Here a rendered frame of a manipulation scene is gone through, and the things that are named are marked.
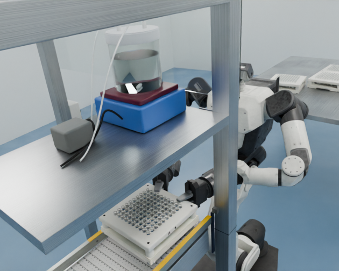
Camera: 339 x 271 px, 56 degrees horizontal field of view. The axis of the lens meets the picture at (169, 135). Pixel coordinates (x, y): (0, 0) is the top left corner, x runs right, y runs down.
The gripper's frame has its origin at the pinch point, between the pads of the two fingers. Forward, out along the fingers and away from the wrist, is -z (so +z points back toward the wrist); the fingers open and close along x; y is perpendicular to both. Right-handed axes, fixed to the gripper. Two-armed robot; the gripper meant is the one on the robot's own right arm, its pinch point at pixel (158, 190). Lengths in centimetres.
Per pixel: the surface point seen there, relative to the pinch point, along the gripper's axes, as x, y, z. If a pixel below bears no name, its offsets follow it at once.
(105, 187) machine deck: -33, 1, -46
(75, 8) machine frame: -68, 0, -50
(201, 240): 12.2, -16.7, -12.3
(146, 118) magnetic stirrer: -37.7, -2.7, -20.6
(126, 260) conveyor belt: 10.8, 7.4, -25.0
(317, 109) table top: 9, -89, 111
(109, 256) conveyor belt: 10.9, 13.5, -23.8
